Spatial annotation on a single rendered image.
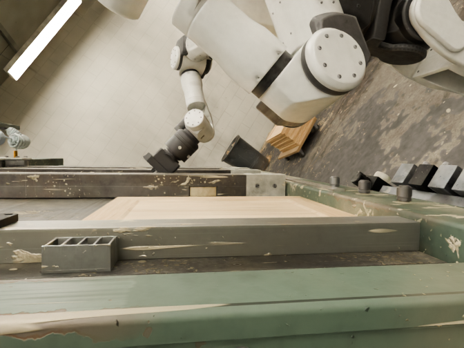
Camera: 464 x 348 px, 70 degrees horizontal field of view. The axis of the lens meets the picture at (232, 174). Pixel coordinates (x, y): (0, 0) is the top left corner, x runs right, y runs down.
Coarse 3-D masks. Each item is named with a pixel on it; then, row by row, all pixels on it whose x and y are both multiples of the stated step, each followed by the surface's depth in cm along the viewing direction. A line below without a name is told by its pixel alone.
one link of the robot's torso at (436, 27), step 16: (416, 0) 68; (432, 0) 67; (448, 0) 68; (416, 16) 67; (432, 16) 67; (448, 16) 68; (432, 32) 68; (448, 32) 68; (432, 48) 70; (448, 48) 69; (416, 64) 84; (432, 64) 79; (448, 64) 73; (416, 80) 84; (432, 80) 82; (448, 80) 83
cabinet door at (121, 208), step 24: (96, 216) 58; (120, 216) 58; (144, 216) 60; (168, 216) 61; (192, 216) 61; (216, 216) 61; (240, 216) 62; (264, 216) 62; (288, 216) 62; (312, 216) 63; (336, 216) 61
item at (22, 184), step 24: (0, 192) 92; (24, 192) 93; (48, 192) 94; (72, 192) 95; (96, 192) 96; (120, 192) 97; (144, 192) 98; (168, 192) 99; (216, 192) 103; (240, 192) 102; (264, 192) 103
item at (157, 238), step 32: (32, 224) 41; (64, 224) 41; (96, 224) 41; (128, 224) 41; (160, 224) 42; (192, 224) 42; (224, 224) 42; (256, 224) 42; (288, 224) 43; (320, 224) 44; (352, 224) 44; (384, 224) 45; (416, 224) 46; (0, 256) 38; (32, 256) 39; (128, 256) 40; (160, 256) 41; (192, 256) 41; (224, 256) 42
